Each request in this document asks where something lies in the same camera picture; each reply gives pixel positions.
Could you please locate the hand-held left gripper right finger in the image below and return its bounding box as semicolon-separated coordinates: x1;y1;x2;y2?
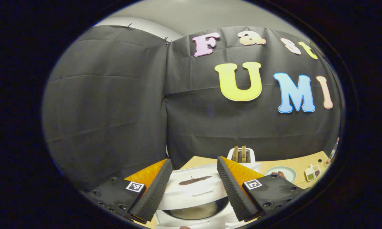
216;156;306;222

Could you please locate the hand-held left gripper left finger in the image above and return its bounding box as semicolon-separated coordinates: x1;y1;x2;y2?
83;158;173;223

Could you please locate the white rice cooker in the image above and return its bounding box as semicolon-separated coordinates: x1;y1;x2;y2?
154;162;262;229

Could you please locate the white toaster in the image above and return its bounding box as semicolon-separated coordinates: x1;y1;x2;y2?
227;146;256;164

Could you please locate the pale green plate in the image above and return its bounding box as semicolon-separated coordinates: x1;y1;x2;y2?
264;166;297;183

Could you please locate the white divided bean dish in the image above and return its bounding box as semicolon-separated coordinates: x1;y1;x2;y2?
305;164;321;182

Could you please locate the black backdrop cloth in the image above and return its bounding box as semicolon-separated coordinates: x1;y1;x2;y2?
42;25;342;191

